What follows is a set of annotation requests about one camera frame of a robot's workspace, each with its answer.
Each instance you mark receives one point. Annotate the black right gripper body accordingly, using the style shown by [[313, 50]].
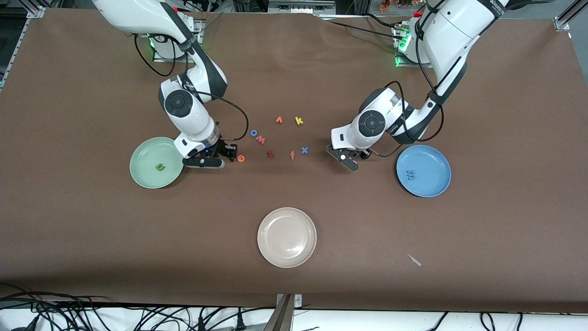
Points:
[[222, 148]]

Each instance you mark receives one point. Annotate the pink foam letter w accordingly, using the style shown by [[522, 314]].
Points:
[[260, 139]]

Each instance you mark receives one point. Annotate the blue foam letter m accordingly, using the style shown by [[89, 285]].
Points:
[[411, 175]]

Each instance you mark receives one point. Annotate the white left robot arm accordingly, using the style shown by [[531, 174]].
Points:
[[450, 37]]

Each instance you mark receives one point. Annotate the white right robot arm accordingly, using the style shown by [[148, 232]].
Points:
[[197, 122]]

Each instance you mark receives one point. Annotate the blue plate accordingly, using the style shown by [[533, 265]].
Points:
[[429, 156]]

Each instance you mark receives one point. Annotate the green plate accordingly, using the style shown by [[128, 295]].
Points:
[[147, 161]]

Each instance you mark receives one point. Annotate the beige plate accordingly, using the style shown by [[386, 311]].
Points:
[[287, 237]]

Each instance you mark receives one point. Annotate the white paper scrap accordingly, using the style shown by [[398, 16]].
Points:
[[415, 260]]

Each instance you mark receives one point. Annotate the orange background object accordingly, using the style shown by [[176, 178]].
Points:
[[384, 5]]

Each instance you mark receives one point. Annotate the brown table cover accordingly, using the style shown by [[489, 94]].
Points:
[[92, 239]]

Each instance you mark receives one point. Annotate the grey metal box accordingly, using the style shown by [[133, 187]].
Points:
[[298, 7]]

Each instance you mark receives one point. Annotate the black power plug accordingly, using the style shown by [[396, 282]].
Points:
[[200, 324], [239, 323]]

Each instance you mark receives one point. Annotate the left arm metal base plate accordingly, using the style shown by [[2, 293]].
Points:
[[404, 64]]

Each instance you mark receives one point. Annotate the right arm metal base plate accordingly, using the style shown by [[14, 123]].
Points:
[[200, 50]]

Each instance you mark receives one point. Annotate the small metal bracket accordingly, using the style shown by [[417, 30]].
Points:
[[297, 301]]

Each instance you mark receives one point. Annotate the aluminium profile post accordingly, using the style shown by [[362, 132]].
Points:
[[280, 317]]

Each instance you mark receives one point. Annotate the aluminium frame edge rail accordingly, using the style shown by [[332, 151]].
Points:
[[9, 59]]

